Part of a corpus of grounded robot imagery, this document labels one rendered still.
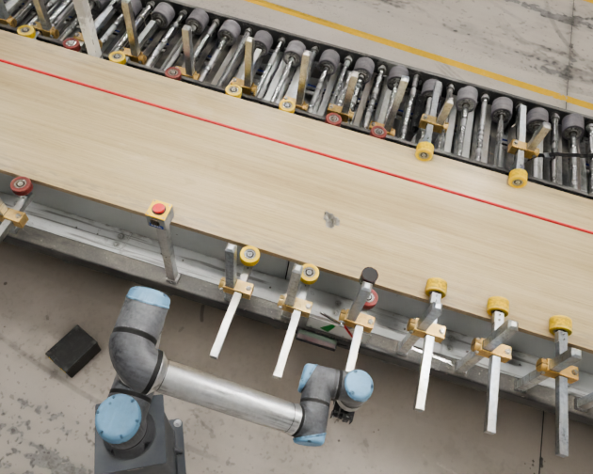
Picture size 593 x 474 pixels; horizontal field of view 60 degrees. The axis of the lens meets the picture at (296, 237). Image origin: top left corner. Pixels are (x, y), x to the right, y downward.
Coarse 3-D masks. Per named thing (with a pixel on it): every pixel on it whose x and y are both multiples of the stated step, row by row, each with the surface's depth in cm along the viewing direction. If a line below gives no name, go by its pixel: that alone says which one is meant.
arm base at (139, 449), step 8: (152, 424) 193; (152, 432) 191; (104, 440) 187; (144, 440) 187; (152, 440) 192; (112, 448) 184; (136, 448) 185; (144, 448) 189; (120, 456) 186; (128, 456) 186; (136, 456) 188
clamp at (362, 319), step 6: (342, 312) 200; (342, 318) 200; (360, 318) 199; (366, 318) 200; (372, 318) 200; (348, 324) 201; (354, 324) 200; (360, 324) 198; (366, 324) 198; (372, 324) 199; (366, 330) 201
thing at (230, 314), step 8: (248, 272) 210; (232, 296) 204; (240, 296) 204; (232, 304) 202; (232, 312) 200; (224, 320) 198; (224, 328) 196; (216, 336) 195; (224, 336) 195; (216, 344) 193; (216, 352) 191
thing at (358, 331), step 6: (360, 312) 202; (366, 312) 202; (354, 330) 199; (360, 330) 198; (354, 336) 196; (360, 336) 197; (354, 342) 195; (360, 342) 195; (354, 348) 194; (348, 354) 194; (354, 354) 193; (348, 360) 191; (354, 360) 191; (348, 366) 190; (354, 366) 190
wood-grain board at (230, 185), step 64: (0, 64) 246; (64, 64) 251; (0, 128) 226; (64, 128) 230; (128, 128) 234; (192, 128) 238; (256, 128) 242; (320, 128) 247; (64, 192) 215; (128, 192) 215; (192, 192) 219; (256, 192) 223; (320, 192) 226; (384, 192) 230; (512, 192) 239; (320, 256) 209; (384, 256) 212; (448, 256) 216; (512, 256) 219; (576, 256) 223; (512, 320) 203; (576, 320) 206
